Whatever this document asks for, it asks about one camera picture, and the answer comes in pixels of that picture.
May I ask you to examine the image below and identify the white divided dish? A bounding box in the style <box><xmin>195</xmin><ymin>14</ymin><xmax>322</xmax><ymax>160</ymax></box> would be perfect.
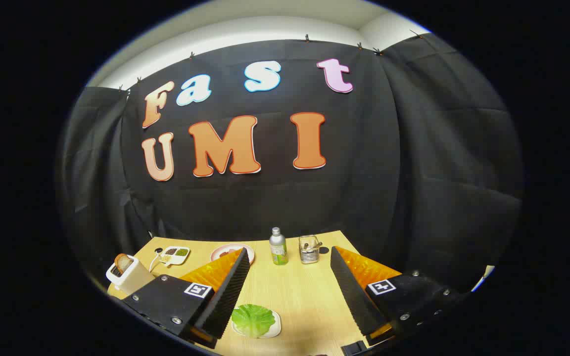
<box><xmin>159</xmin><ymin>246</ymin><xmax>190</xmax><ymax>268</ymax></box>

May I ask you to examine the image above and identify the toasted bread slice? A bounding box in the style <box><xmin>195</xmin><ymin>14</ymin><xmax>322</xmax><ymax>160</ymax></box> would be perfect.
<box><xmin>115</xmin><ymin>254</ymin><xmax>135</xmax><ymax>275</ymax></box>

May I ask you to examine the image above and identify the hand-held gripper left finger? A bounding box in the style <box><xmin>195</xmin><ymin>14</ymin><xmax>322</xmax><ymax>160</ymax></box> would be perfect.
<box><xmin>123</xmin><ymin>247</ymin><xmax>251</xmax><ymax>349</ymax></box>

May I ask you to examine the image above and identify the white square dish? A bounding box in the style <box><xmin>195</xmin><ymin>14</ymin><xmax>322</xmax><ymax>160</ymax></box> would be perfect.
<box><xmin>231</xmin><ymin>309</ymin><xmax>282</xmax><ymax>339</ymax></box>

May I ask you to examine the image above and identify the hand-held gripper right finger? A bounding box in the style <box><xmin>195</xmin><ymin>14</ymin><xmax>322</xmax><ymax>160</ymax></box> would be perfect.
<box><xmin>330</xmin><ymin>246</ymin><xmax>464</xmax><ymax>347</ymax></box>

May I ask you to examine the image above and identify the wire cutlery basket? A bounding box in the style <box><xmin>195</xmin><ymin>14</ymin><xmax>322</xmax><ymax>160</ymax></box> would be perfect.
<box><xmin>299</xmin><ymin>235</ymin><xmax>320</xmax><ymax>264</ymax></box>

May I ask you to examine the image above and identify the green lettuce leaf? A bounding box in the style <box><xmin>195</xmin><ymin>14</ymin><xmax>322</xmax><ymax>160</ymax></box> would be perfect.
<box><xmin>232</xmin><ymin>304</ymin><xmax>276</xmax><ymax>338</ymax></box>

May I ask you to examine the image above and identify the white toaster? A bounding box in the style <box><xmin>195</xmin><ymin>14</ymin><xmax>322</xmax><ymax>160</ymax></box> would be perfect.
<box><xmin>106</xmin><ymin>255</ymin><xmax>156</xmax><ymax>296</ymax></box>

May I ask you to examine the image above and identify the pink plate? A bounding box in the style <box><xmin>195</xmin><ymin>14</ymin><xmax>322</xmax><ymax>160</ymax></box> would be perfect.
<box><xmin>210</xmin><ymin>243</ymin><xmax>255</xmax><ymax>265</ymax></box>

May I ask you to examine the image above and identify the green metal bottle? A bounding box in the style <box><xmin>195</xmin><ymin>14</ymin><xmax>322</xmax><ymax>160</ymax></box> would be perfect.
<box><xmin>269</xmin><ymin>227</ymin><xmax>288</xmax><ymax>266</ymax></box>

